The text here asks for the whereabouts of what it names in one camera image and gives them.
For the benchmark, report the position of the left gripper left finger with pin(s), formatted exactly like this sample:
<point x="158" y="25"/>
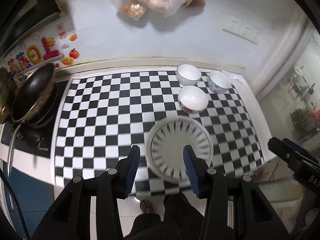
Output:
<point x="116" y="183"/>

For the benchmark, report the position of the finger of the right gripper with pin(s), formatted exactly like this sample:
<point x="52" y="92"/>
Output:
<point x="284" y="150"/>
<point x="302" y="152"/>

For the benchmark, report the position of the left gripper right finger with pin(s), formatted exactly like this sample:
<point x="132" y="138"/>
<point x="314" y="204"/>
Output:
<point x="208" y="184"/>

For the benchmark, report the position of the blue leaf pattern plate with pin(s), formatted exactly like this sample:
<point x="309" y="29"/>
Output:
<point x="166" y="141"/>

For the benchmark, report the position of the white dark rimmed bowl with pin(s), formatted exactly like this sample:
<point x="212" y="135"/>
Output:
<point x="187" y="75"/>

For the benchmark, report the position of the person's foot in sandal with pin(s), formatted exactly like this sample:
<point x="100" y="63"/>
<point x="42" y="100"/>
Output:
<point x="146" y="207"/>

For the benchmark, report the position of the black white checkered mat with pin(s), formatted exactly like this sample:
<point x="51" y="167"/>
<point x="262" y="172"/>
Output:
<point x="101" y="117"/>

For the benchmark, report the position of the red rose floral bowl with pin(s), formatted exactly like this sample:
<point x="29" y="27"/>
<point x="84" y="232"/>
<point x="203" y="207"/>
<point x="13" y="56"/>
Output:
<point x="192" y="99"/>

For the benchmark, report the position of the black induction cooker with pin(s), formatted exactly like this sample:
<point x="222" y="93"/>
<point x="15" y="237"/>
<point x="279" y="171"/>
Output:
<point x="35" y="137"/>

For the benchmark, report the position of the white blue dotted bowl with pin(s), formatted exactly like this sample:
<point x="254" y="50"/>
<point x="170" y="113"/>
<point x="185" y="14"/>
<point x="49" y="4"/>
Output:
<point x="218" y="83"/>

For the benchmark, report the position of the black wok pan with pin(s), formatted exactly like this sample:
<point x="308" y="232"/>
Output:
<point x="30" y="99"/>

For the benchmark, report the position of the white wall power socket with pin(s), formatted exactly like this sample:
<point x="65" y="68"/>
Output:
<point x="240" y="28"/>

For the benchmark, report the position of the colourful fruit wall sticker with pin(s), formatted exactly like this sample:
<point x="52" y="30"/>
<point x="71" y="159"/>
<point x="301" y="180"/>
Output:
<point x="54" y="43"/>

